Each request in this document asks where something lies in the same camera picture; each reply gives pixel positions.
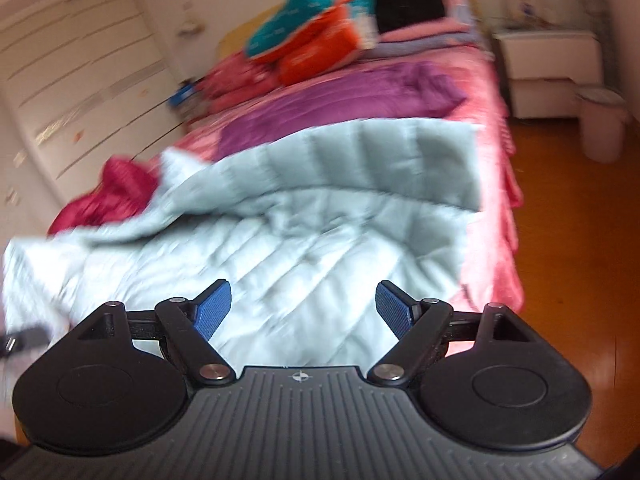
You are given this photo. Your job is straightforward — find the black cushion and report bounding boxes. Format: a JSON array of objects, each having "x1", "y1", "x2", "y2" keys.
[{"x1": 375, "y1": 0, "x2": 447, "y2": 33}]

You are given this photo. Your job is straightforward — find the pink printed rolled quilt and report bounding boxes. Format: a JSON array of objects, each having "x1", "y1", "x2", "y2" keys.
[{"x1": 202, "y1": 52, "x2": 282, "y2": 113}]

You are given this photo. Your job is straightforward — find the teal and orange quilt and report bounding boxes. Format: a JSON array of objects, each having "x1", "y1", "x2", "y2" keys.
[{"x1": 244, "y1": 0, "x2": 381, "y2": 86}]

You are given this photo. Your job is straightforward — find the grey blue folded blanket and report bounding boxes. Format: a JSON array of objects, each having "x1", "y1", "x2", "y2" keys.
[{"x1": 367, "y1": 34, "x2": 482, "y2": 60}]

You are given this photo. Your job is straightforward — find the purple down jacket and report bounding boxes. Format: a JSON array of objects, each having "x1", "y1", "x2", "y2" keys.
[{"x1": 217, "y1": 60, "x2": 468, "y2": 161}]

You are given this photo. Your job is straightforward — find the dark red down jacket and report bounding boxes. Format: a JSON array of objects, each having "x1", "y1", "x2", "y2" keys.
[{"x1": 47, "y1": 156, "x2": 162, "y2": 235}]

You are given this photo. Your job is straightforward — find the white nightstand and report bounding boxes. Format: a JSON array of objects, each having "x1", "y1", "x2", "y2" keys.
[{"x1": 492, "y1": 29, "x2": 602, "y2": 120}]

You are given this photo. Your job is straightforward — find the blue box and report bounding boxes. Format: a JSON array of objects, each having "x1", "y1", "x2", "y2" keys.
[{"x1": 169, "y1": 82, "x2": 199, "y2": 109}]

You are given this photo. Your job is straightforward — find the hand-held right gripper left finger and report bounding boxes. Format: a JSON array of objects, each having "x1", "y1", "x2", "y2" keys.
[{"x1": 70, "y1": 280, "x2": 238, "y2": 387}]

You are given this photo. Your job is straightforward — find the white wardrobe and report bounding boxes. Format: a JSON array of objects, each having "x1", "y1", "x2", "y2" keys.
[{"x1": 0, "y1": 0, "x2": 182, "y2": 241}]

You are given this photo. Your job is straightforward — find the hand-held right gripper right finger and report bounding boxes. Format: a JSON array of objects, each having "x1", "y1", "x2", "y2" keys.
[{"x1": 367, "y1": 280, "x2": 534, "y2": 387}]

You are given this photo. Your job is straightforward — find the yellow printed headboard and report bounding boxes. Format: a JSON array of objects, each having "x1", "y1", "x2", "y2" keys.
[{"x1": 216, "y1": 0, "x2": 481, "y2": 61}]

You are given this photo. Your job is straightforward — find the light blue down jacket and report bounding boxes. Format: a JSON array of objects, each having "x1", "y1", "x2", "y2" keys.
[{"x1": 2, "y1": 119, "x2": 483, "y2": 361}]

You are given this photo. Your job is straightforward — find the pink heart print bed blanket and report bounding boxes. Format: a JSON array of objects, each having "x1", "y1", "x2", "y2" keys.
[{"x1": 165, "y1": 35, "x2": 526, "y2": 361}]

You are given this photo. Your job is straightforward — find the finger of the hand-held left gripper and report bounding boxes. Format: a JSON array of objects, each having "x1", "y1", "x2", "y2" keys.
[{"x1": 0, "y1": 327, "x2": 51, "y2": 358}]

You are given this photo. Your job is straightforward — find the pink waste bin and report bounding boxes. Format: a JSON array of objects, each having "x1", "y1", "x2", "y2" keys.
[{"x1": 575, "y1": 87, "x2": 630, "y2": 163}]

